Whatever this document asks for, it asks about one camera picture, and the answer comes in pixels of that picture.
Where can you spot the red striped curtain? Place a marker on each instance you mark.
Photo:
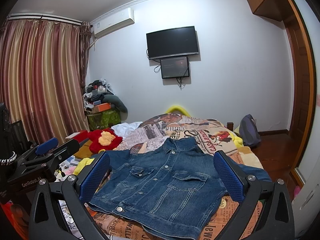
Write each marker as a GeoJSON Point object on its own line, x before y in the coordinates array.
{"type": "Point", "coordinates": [43, 70]}

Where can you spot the newspaper print bed cover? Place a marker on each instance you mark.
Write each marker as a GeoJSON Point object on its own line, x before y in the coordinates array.
{"type": "Point", "coordinates": [211, 136]}

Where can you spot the grey neck pillow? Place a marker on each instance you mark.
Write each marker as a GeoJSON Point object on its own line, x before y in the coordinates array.
{"type": "Point", "coordinates": [114, 100]}

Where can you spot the yellow bed headboard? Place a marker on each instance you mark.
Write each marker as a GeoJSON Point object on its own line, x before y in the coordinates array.
{"type": "Point", "coordinates": [177, 108]}

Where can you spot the white air conditioner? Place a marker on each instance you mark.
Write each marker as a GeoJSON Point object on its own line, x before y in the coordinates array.
{"type": "Point", "coordinates": [114, 22]}

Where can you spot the white crumpled cloth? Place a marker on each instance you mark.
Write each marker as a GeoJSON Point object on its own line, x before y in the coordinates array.
{"type": "Point", "coordinates": [124, 129]}

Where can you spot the blue denim jacket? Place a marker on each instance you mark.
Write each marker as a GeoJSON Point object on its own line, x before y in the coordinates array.
{"type": "Point", "coordinates": [172, 191]}

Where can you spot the orange shoe box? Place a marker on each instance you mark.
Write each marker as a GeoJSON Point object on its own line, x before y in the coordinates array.
{"type": "Point", "coordinates": [101, 107]}

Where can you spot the black wall television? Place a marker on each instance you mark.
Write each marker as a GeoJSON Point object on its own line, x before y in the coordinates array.
{"type": "Point", "coordinates": [172, 42]}

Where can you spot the brown cardboard box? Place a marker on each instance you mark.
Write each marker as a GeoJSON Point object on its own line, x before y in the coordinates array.
{"type": "Point", "coordinates": [84, 151]}

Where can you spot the red white box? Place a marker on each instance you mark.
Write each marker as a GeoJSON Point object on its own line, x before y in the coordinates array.
{"type": "Point", "coordinates": [78, 136]}

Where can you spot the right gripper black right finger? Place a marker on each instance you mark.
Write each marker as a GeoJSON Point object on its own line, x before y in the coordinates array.
{"type": "Point", "coordinates": [276, 219]}

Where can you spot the green patterned storage box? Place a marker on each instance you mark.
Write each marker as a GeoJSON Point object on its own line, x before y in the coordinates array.
{"type": "Point", "coordinates": [103, 120]}

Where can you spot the small wall monitor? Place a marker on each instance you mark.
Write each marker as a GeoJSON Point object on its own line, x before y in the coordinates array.
{"type": "Point", "coordinates": [175, 67]}

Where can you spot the purple grey backpack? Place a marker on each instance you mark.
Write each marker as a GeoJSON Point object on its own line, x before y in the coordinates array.
{"type": "Point", "coordinates": [248, 131]}

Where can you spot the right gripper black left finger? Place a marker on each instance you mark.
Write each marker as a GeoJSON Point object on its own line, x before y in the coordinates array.
{"type": "Point", "coordinates": [46, 218]}

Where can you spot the red plush toy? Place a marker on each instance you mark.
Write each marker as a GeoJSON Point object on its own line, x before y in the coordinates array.
{"type": "Point", "coordinates": [103, 139]}

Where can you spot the yellow fleece blanket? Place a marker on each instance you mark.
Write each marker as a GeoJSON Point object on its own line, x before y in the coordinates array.
{"type": "Point", "coordinates": [84, 162]}

